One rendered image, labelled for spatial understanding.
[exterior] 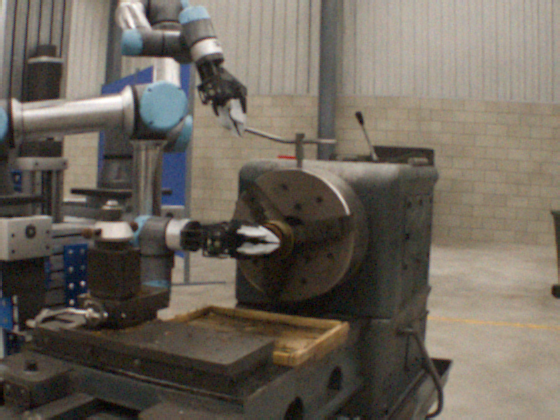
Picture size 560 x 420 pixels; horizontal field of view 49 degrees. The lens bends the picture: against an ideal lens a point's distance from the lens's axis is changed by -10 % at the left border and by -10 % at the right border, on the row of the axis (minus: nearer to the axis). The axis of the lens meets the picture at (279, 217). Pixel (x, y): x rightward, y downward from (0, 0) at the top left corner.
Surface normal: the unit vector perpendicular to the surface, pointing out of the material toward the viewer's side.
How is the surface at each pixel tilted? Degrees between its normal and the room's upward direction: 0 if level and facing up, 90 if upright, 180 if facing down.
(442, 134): 90
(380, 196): 90
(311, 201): 90
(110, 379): 88
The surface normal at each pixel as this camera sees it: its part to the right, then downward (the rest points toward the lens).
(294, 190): -0.42, 0.07
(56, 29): 0.85, 0.07
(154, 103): 0.49, 0.08
